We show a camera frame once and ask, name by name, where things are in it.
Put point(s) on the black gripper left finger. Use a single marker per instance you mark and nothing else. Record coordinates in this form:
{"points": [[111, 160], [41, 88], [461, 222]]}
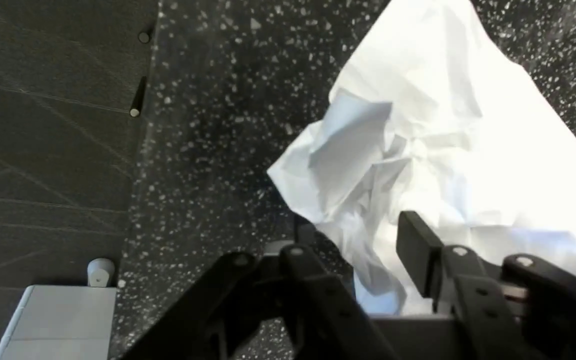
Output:
{"points": [[315, 301]]}

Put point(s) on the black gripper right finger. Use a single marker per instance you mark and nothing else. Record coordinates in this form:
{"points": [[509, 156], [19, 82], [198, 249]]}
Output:
{"points": [[420, 252]]}

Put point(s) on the plain white paper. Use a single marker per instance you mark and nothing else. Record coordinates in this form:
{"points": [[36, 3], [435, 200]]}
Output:
{"points": [[449, 121]]}

